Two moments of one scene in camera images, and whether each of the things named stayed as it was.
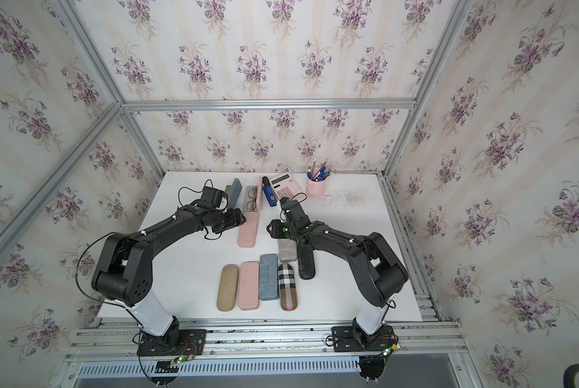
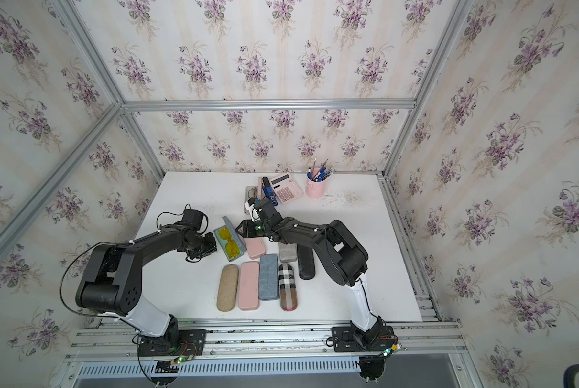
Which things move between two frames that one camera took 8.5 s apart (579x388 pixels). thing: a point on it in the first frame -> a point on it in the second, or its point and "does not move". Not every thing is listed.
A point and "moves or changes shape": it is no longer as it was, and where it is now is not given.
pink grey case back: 253,196 does not move
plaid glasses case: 288,294 does not move
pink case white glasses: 247,231 moves or changes shape
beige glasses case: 227,288 does not move
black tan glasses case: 306,259 does not move
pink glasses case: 248,298 does not move
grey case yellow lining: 234,192 -> 230,241
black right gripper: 275,229 -> 246,226
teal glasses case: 268,277 does not move
